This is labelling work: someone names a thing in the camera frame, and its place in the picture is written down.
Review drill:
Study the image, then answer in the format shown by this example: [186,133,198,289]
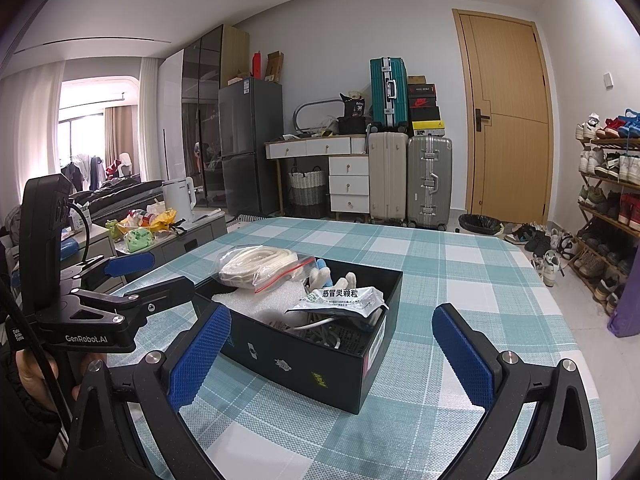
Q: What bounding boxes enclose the black paper bag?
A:
[340,92,368,118]

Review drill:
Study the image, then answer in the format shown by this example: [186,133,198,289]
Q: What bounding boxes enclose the person's left forearm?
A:
[0,330,76,480]

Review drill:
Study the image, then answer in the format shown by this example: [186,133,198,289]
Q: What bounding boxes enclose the yellow plastic bag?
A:
[150,209,178,235]

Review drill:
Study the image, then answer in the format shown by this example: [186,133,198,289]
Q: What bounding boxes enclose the white blue plush toy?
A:
[302,258,358,291]

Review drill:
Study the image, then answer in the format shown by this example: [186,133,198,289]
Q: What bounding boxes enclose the person's left hand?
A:
[15,352,108,413]

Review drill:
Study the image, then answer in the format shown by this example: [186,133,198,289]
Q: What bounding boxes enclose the teal checked tablecloth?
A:
[97,217,613,480]

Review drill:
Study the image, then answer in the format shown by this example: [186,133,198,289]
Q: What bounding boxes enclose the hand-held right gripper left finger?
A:
[60,302,233,480]

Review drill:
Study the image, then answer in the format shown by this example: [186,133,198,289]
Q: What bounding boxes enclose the white curtain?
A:
[137,56,162,183]

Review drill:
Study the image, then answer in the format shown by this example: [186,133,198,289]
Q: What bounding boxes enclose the white kettle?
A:
[161,176,197,224]

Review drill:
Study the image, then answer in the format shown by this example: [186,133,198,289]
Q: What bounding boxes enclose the teal suitcase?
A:
[370,57,409,133]

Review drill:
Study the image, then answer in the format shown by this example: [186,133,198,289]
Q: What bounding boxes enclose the beige suitcase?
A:
[367,131,409,226]

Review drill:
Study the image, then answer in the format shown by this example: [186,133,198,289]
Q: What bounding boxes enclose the scattered sneakers group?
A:
[502,222,576,288]

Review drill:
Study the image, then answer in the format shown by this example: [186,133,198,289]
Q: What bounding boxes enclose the purple bag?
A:
[607,280,640,338]

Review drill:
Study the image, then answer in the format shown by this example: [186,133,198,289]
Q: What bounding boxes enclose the dark quilt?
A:
[70,178,166,221]

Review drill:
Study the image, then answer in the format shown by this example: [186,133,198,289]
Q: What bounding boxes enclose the green plastic bag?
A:
[124,227,155,253]

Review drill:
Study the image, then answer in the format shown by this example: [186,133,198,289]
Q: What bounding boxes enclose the silver foil medicine packet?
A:
[285,286,390,332]

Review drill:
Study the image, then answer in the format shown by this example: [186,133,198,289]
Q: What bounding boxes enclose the dark glass wardrobe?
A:
[180,25,224,206]

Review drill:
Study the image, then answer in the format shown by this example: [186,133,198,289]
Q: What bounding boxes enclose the woven laundry basket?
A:
[287,165,328,206]

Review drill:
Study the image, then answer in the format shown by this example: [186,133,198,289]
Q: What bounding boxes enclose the hanging clothes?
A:
[60,152,138,188]

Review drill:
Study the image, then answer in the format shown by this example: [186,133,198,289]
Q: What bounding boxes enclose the white desk with drawers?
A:
[265,135,371,222]

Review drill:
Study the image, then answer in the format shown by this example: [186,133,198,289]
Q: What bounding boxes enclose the black cardboard box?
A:
[192,255,405,415]

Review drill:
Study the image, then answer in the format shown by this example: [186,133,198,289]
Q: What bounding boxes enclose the striped rug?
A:
[225,212,271,226]

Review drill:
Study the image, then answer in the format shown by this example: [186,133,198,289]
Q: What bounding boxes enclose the grey refrigerator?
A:
[218,77,284,218]

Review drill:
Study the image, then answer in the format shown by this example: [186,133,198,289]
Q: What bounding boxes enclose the white foam sheet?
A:
[212,287,306,328]

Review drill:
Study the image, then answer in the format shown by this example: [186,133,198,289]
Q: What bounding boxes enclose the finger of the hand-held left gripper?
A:
[67,275,201,326]
[60,251,157,283]

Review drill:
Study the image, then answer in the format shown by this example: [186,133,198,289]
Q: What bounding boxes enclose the wooden door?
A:
[452,8,554,226]

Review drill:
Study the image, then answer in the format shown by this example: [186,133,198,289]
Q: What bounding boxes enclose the wooden shoe rack with shoes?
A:
[575,109,640,316]

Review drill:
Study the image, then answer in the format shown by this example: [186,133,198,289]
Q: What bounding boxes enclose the white cable bundle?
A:
[270,310,386,348]

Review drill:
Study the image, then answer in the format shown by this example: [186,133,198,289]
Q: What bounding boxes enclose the silver suitcase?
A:
[406,136,453,232]

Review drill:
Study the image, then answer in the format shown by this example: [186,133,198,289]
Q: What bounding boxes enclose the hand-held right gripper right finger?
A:
[431,302,598,480]

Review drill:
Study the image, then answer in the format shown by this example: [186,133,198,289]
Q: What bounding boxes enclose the grey cabinet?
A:
[112,208,228,273]

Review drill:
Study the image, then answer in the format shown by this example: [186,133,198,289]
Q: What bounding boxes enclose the oval mirror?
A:
[292,100,351,136]

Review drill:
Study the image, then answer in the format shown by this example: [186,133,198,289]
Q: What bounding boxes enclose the black trash bin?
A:
[458,213,503,236]

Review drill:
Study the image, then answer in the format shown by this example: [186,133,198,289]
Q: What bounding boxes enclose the bagged cream rope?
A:
[212,245,317,294]

